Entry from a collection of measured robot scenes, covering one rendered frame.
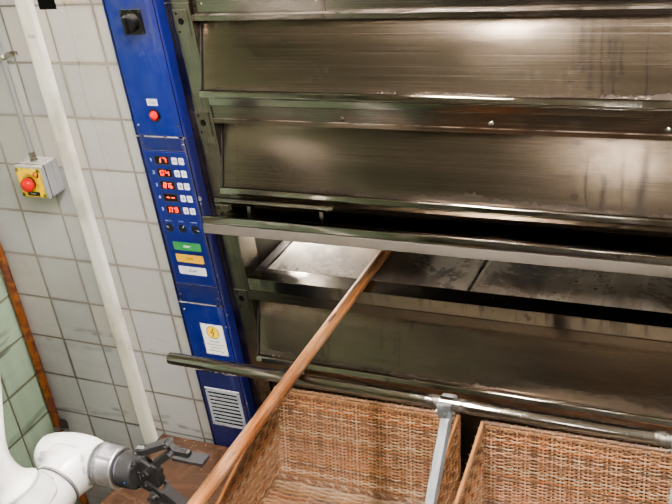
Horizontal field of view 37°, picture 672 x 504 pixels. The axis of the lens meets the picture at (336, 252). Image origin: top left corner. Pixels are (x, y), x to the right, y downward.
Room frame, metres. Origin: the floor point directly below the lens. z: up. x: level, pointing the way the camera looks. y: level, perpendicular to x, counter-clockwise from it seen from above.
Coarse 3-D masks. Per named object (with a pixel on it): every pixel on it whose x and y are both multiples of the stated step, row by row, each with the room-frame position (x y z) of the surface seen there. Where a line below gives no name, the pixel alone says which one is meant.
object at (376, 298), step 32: (256, 288) 2.36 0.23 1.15; (288, 288) 2.31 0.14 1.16; (320, 288) 2.26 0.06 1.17; (384, 288) 2.20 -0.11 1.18; (416, 288) 2.17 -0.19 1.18; (512, 320) 2.01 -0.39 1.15; (544, 320) 1.97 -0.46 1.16; (576, 320) 1.93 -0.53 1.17; (608, 320) 1.90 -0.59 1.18; (640, 320) 1.88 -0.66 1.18
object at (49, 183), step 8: (24, 160) 2.65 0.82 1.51; (40, 160) 2.63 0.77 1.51; (48, 160) 2.62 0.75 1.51; (56, 160) 2.64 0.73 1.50; (16, 168) 2.62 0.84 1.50; (24, 168) 2.61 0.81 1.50; (32, 168) 2.59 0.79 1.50; (40, 168) 2.58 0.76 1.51; (48, 168) 2.61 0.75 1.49; (56, 168) 2.63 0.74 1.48; (24, 176) 2.61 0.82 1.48; (32, 176) 2.60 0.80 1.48; (40, 176) 2.58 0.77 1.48; (48, 176) 2.60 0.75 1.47; (56, 176) 2.62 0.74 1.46; (40, 184) 2.59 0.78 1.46; (48, 184) 2.59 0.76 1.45; (56, 184) 2.62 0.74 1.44; (24, 192) 2.62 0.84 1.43; (32, 192) 2.60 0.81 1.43; (40, 192) 2.59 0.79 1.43; (48, 192) 2.58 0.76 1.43; (56, 192) 2.61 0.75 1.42
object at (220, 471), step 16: (384, 256) 2.33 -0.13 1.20; (368, 272) 2.24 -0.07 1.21; (352, 288) 2.17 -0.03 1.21; (352, 304) 2.13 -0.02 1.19; (336, 320) 2.05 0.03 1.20; (320, 336) 1.98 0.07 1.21; (304, 352) 1.92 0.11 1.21; (304, 368) 1.88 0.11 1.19; (288, 384) 1.82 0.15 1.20; (272, 400) 1.76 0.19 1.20; (256, 416) 1.71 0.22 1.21; (256, 432) 1.68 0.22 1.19; (240, 448) 1.63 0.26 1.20; (224, 464) 1.58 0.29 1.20; (208, 480) 1.54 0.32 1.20; (192, 496) 1.50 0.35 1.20; (208, 496) 1.50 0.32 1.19
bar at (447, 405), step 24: (168, 360) 2.05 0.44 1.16; (192, 360) 2.02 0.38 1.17; (216, 360) 2.00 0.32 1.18; (312, 384) 1.86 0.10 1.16; (336, 384) 1.83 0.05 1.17; (360, 384) 1.81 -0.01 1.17; (456, 408) 1.69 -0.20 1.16; (480, 408) 1.67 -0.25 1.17; (504, 408) 1.65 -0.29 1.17; (600, 432) 1.54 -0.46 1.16; (624, 432) 1.52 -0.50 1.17; (648, 432) 1.50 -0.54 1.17; (432, 480) 1.61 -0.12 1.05
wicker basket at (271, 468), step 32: (288, 416) 2.28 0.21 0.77; (352, 416) 2.19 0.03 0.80; (384, 416) 2.15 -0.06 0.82; (416, 416) 2.10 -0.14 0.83; (256, 448) 2.18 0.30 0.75; (320, 448) 2.21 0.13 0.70; (352, 448) 2.17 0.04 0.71; (384, 448) 2.12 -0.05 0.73; (416, 448) 2.08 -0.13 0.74; (448, 448) 1.97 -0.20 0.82; (256, 480) 2.15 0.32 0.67; (288, 480) 2.22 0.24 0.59; (320, 480) 2.19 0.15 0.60; (384, 480) 2.11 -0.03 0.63; (416, 480) 2.07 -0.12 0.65; (448, 480) 1.95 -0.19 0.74
